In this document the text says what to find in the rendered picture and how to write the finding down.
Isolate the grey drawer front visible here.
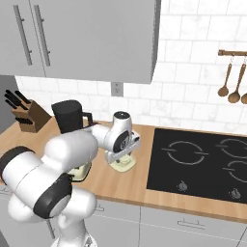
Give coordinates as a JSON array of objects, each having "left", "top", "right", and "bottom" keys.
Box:
[
  {"left": 84, "top": 199, "right": 142, "bottom": 247},
  {"left": 139, "top": 206, "right": 247, "bottom": 247}
]

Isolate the grey hob knob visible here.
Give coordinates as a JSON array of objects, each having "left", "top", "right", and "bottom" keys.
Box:
[
  {"left": 228, "top": 187, "right": 242, "bottom": 200},
  {"left": 178, "top": 179, "right": 189, "bottom": 192}
]

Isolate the black blender with cream base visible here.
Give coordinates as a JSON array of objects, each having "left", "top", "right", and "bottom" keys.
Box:
[{"left": 51, "top": 99, "right": 95, "bottom": 183}]

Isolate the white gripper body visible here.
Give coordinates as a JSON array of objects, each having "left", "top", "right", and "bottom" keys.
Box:
[{"left": 103, "top": 140, "right": 142, "bottom": 166}]

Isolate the wooden hanging rail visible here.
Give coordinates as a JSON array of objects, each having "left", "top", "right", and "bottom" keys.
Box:
[{"left": 217, "top": 49, "right": 247, "bottom": 58}]

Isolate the grey wall socket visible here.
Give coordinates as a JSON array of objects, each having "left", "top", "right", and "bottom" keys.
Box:
[{"left": 110, "top": 81, "right": 124, "bottom": 97}]

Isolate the grey wall cupboard door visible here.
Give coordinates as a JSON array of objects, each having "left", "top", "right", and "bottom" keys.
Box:
[
  {"left": 28, "top": 0, "right": 162, "bottom": 85},
  {"left": 0, "top": 0, "right": 46, "bottom": 78}
]

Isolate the grey base cupboard door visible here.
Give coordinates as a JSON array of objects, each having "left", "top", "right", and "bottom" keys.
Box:
[{"left": 0, "top": 184, "right": 62, "bottom": 247}]

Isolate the grey base cupboard handle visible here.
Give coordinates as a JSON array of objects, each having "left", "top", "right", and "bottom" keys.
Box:
[{"left": 45, "top": 220, "right": 56, "bottom": 240}]

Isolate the grey cupboard bar handle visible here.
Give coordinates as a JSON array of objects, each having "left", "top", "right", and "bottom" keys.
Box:
[
  {"left": 33, "top": 4, "right": 52, "bottom": 68},
  {"left": 13, "top": 4, "right": 34, "bottom": 67}
]

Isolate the black hob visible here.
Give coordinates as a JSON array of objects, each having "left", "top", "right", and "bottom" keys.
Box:
[{"left": 146, "top": 127, "right": 247, "bottom": 206}]

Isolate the black knife handle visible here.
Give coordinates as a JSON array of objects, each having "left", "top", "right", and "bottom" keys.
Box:
[
  {"left": 3, "top": 98, "right": 21, "bottom": 112},
  {"left": 4, "top": 90, "right": 27, "bottom": 108},
  {"left": 14, "top": 90, "right": 32, "bottom": 105}
]

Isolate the wooden knife block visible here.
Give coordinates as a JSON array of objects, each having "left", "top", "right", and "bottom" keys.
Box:
[{"left": 11, "top": 99, "right": 52, "bottom": 134}]

